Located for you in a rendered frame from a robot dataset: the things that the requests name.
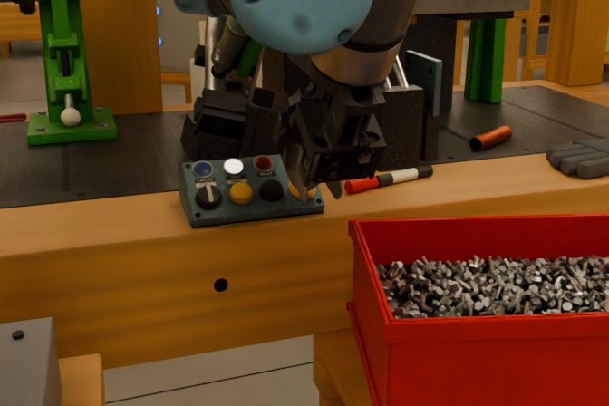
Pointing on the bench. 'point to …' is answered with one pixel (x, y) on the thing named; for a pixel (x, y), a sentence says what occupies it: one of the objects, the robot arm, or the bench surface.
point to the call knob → (209, 196)
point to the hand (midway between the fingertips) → (304, 178)
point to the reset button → (241, 192)
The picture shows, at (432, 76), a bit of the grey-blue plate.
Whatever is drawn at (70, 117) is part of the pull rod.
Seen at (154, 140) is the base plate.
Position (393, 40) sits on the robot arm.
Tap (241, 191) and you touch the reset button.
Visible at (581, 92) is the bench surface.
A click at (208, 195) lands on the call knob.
